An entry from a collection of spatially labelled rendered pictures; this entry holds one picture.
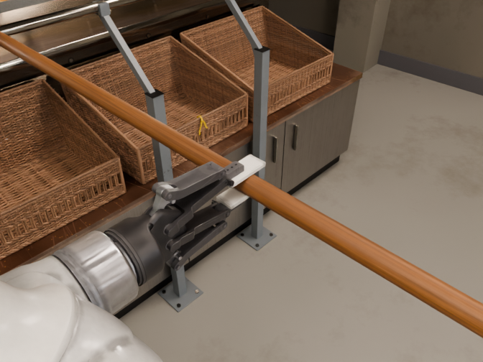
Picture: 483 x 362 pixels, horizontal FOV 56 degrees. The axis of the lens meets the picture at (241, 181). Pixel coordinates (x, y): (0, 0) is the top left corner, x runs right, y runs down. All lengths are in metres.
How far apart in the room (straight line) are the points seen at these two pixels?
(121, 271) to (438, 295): 0.33
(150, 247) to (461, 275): 1.90
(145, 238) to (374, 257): 0.25
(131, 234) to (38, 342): 0.22
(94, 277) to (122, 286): 0.03
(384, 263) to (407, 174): 2.26
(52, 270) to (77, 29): 1.48
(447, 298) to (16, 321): 0.39
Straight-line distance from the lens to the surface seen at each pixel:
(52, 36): 1.85
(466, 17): 3.76
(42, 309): 0.33
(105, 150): 1.58
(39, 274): 0.48
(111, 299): 0.49
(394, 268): 0.53
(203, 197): 0.56
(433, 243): 2.38
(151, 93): 1.40
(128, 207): 1.58
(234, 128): 1.87
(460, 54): 3.83
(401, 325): 2.01
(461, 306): 0.52
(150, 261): 0.51
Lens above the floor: 1.58
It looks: 38 degrees down
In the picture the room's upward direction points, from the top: straight up
